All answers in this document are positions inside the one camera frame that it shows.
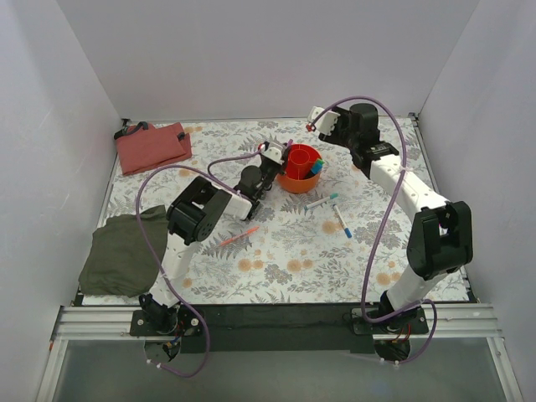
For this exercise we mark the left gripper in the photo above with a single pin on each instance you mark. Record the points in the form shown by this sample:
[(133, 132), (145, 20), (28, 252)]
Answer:
[(275, 164)]

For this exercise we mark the blue capped white marker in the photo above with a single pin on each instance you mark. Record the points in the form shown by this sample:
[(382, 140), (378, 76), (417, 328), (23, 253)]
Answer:
[(342, 221)]

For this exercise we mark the floral table mat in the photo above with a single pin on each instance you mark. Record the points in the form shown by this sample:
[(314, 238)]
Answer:
[(296, 255)]

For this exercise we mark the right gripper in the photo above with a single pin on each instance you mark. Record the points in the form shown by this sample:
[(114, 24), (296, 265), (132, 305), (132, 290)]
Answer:
[(336, 126)]

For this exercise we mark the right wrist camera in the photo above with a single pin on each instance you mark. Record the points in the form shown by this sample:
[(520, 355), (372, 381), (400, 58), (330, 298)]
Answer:
[(322, 121)]

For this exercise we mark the aluminium frame rail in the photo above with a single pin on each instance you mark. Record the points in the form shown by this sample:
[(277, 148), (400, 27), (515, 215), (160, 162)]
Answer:
[(307, 352)]

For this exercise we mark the orange round organizer container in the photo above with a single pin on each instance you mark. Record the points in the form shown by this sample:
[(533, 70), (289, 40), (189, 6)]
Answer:
[(296, 177)]

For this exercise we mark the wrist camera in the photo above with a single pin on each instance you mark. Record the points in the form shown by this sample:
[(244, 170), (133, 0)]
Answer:
[(275, 151), (322, 121)]

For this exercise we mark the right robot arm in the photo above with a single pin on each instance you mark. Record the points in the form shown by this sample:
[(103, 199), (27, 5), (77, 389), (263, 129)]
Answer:
[(440, 240)]

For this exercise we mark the red folded cloth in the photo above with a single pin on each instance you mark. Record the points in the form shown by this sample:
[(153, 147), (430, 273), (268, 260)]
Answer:
[(144, 147)]

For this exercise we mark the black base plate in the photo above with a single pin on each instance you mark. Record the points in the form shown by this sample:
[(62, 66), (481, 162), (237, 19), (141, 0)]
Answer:
[(301, 327)]

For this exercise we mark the dark green cloth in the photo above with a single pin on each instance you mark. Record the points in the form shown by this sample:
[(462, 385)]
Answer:
[(119, 262)]

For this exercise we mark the teal capped white marker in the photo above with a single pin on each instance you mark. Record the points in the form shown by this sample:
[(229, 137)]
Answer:
[(320, 201)]

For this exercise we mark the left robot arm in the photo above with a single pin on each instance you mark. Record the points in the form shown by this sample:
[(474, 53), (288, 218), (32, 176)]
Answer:
[(194, 214)]

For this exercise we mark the blue black highlighter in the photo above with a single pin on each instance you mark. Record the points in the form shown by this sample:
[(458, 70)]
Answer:
[(316, 168)]

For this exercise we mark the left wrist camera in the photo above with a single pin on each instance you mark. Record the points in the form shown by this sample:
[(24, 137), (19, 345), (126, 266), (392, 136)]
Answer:
[(275, 151)]

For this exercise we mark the orange pen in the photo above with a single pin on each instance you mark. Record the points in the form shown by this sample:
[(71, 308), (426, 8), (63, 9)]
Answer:
[(239, 236)]

